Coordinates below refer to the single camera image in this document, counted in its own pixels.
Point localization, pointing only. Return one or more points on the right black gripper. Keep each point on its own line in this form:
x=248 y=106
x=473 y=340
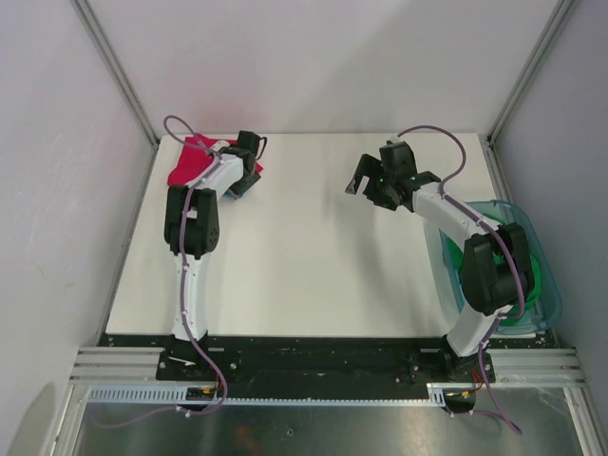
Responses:
x=371 y=167

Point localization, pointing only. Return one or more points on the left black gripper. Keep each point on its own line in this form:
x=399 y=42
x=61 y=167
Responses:
x=240 y=188

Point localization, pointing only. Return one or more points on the red t shirt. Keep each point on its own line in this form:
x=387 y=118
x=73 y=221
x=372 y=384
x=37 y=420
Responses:
x=192 y=162

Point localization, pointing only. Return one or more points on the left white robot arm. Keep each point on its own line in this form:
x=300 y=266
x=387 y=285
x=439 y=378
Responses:
x=207 y=169

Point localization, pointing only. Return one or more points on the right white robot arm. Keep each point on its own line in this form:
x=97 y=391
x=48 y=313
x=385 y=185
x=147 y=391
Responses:
x=496 y=272

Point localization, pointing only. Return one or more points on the translucent blue plastic bin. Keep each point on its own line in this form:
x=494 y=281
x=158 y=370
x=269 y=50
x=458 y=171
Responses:
x=543 y=307

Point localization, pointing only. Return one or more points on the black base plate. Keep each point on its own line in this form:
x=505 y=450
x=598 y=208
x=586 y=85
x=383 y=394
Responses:
x=240 y=358

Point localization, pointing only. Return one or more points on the left aluminium frame post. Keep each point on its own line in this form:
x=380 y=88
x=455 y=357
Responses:
x=100 y=41

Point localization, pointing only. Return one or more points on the aluminium frame post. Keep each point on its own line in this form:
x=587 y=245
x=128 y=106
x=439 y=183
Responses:
x=547 y=40
x=100 y=41

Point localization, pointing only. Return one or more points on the white slotted cable duct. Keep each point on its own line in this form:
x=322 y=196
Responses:
x=191 y=396

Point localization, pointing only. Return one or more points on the right aluminium frame post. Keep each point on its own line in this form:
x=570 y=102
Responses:
x=547 y=40

